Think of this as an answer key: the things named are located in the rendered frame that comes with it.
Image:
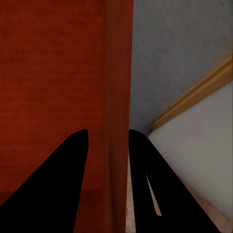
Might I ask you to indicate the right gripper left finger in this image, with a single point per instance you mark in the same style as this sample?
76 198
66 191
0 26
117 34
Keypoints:
47 202

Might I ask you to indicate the storage box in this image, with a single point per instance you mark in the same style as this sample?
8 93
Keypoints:
65 66

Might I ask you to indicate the door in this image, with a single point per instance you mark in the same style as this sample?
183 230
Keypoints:
217 78

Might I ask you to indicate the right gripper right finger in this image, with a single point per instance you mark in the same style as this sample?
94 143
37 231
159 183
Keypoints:
180 211

